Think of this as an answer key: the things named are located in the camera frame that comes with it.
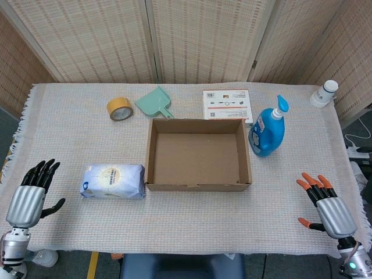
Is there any right silver orange-tipped robot hand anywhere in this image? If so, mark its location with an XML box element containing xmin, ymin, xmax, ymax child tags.
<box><xmin>296</xmin><ymin>172</ymin><xmax>357</xmax><ymax>240</ymax></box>

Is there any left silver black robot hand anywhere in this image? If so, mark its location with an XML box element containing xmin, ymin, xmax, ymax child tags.
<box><xmin>5</xmin><ymin>158</ymin><xmax>66</xmax><ymax>228</ymax></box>

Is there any white and blue package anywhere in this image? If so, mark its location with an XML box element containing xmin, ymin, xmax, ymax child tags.
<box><xmin>80</xmin><ymin>163</ymin><xmax>146</xmax><ymax>201</ymax></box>

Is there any brown cardboard box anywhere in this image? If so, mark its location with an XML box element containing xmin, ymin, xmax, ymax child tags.
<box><xmin>145</xmin><ymin>117</ymin><xmax>253</xmax><ymax>192</ymax></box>

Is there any white flat product box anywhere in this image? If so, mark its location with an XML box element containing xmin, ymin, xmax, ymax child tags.
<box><xmin>202</xmin><ymin>89</ymin><xmax>253</xmax><ymax>123</ymax></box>

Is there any white power strip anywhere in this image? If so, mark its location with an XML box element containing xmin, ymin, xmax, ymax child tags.
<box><xmin>346</xmin><ymin>146</ymin><xmax>371</xmax><ymax>159</ymax></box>

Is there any blue pump detergent bottle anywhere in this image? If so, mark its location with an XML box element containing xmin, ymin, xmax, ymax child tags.
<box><xmin>248</xmin><ymin>94</ymin><xmax>289</xmax><ymax>158</ymax></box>

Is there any white cylindrical device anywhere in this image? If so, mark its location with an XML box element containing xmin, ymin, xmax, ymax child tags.
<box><xmin>309</xmin><ymin>80</ymin><xmax>339</xmax><ymax>108</ymax></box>

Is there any yellow tape roll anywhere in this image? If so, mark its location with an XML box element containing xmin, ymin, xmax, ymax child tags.
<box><xmin>106</xmin><ymin>98</ymin><xmax>134</xmax><ymax>122</ymax></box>

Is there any white woven tablecloth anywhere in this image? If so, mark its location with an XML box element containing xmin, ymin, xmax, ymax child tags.
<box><xmin>0</xmin><ymin>83</ymin><xmax>372</xmax><ymax>259</ymax></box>

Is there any blue chair seat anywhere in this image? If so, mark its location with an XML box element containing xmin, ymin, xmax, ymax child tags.
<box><xmin>119</xmin><ymin>253</ymin><xmax>246</xmax><ymax>279</ymax></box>

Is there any mint green dustpan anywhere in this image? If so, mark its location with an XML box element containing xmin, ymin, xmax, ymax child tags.
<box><xmin>134</xmin><ymin>85</ymin><xmax>175</xmax><ymax>120</ymax></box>

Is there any woven folding screen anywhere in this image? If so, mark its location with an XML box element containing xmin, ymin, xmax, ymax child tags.
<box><xmin>0</xmin><ymin>0</ymin><xmax>372</xmax><ymax>128</ymax></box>

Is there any white cable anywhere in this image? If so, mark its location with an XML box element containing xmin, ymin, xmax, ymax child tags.
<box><xmin>344</xmin><ymin>116</ymin><xmax>372</xmax><ymax>151</ymax></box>

